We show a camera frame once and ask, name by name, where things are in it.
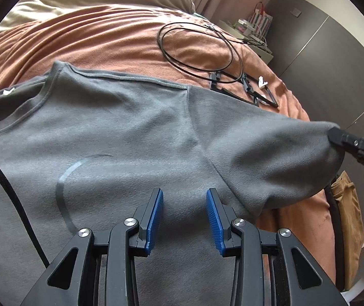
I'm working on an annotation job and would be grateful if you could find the black coiled cable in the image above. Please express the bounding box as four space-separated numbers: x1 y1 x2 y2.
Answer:
156 21 256 85

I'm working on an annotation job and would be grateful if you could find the orange-brown bed sheet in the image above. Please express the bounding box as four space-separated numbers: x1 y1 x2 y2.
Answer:
0 3 339 284

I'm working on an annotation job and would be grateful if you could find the grey t-shirt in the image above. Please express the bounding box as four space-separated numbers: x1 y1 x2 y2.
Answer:
0 61 344 305

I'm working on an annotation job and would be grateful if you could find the striped gift bag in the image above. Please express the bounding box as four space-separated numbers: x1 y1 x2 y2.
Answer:
248 2 272 38

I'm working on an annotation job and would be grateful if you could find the white bedside cabinet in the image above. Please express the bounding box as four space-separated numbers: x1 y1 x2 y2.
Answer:
217 21 273 64

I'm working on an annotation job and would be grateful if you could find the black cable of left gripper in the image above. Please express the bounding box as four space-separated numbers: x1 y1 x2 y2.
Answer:
0 147 51 268

